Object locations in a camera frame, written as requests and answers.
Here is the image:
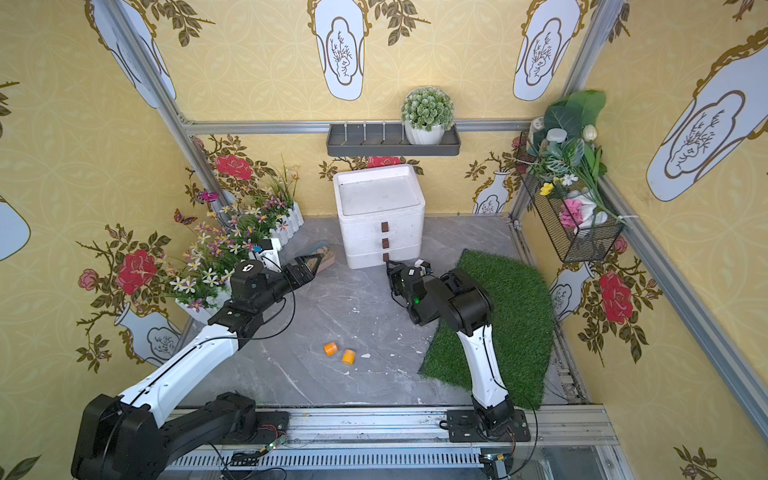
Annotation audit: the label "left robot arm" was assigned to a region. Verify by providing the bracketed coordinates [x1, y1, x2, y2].
[71, 254, 322, 479]

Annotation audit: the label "white three-drawer cabinet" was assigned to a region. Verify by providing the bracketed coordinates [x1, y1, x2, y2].
[333, 164, 426, 269]

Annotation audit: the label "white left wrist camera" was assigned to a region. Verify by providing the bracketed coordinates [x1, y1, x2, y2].
[254, 238, 282, 272]

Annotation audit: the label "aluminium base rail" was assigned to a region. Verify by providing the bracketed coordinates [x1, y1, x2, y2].
[167, 405, 634, 479]

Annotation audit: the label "potted green succulent white pot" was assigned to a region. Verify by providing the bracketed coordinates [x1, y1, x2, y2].
[401, 86, 454, 145]

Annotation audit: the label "white picket fence flower planter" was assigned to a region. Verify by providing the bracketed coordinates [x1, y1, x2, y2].
[167, 167, 304, 323]

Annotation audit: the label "grey wall shelf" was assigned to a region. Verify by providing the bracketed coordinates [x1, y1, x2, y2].
[326, 122, 462, 157]

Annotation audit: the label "artificial plants in basket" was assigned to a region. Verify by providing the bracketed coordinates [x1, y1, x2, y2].
[527, 90, 626, 235]

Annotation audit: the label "green artificial grass mat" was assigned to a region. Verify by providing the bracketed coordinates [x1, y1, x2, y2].
[419, 250, 555, 410]

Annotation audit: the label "orange paint can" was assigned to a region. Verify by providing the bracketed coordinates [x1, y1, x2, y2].
[323, 342, 339, 356]

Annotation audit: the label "pink tray with sand and stones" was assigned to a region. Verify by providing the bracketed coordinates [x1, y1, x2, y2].
[298, 240, 336, 274]

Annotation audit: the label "black wire wall basket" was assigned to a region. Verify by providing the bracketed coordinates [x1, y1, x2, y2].
[520, 125, 624, 264]

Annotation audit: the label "yellow-orange paint can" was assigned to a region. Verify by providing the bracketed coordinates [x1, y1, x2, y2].
[342, 349, 356, 366]

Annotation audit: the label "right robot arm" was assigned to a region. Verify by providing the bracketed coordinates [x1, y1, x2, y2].
[385, 260, 531, 441]

